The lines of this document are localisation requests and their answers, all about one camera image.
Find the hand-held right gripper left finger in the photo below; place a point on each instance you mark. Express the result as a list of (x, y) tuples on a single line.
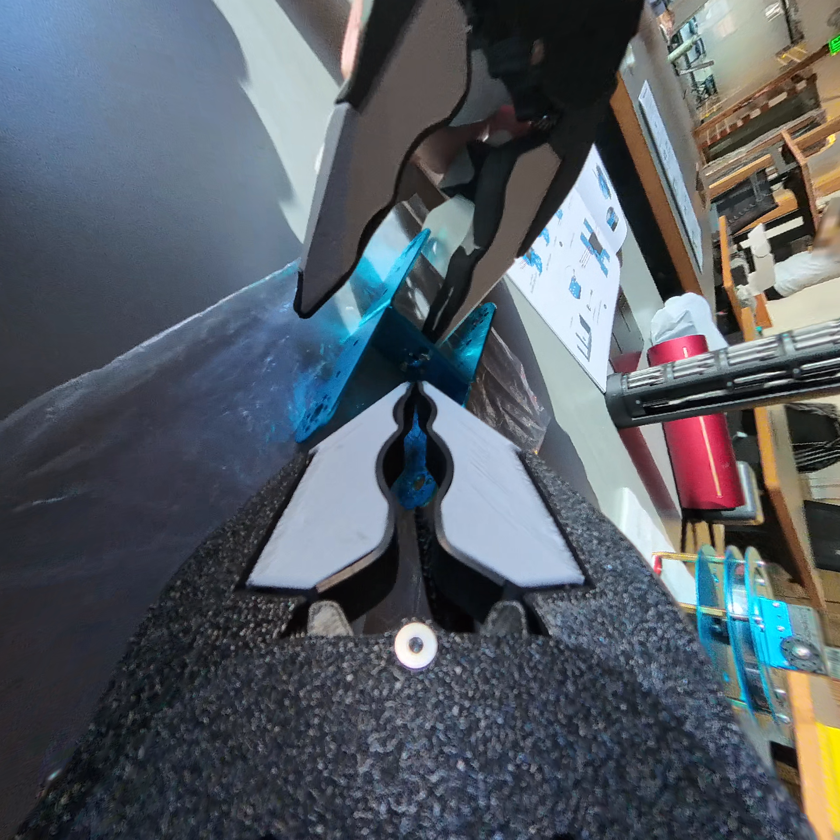
[(328, 519)]

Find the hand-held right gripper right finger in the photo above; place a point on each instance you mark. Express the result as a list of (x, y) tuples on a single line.
[(512, 519)]

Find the red cylindrical container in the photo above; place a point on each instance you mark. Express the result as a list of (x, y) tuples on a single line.
[(702, 460)]

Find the white instruction sheet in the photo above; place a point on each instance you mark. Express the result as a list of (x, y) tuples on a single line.
[(578, 263)]

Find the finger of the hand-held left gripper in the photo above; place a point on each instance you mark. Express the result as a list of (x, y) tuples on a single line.
[(525, 197), (387, 118)]

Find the wooden partition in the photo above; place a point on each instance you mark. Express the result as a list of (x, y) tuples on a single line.
[(630, 171)]

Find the white crumpled bag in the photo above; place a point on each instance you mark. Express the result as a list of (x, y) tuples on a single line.
[(689, 319)]

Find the wooden shelving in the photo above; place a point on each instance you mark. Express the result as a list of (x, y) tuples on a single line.
[(775, 131)]

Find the large clear plastic bag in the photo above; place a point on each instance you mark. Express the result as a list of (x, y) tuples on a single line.
[(158, 433)]

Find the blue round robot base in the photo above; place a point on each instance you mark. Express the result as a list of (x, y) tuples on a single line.
[(761, 630)]

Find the person's left hand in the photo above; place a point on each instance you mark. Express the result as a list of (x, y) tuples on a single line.
[(446, 155)]

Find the blue metal bracket assembly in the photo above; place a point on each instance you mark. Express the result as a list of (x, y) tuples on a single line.
[(381, 302)]

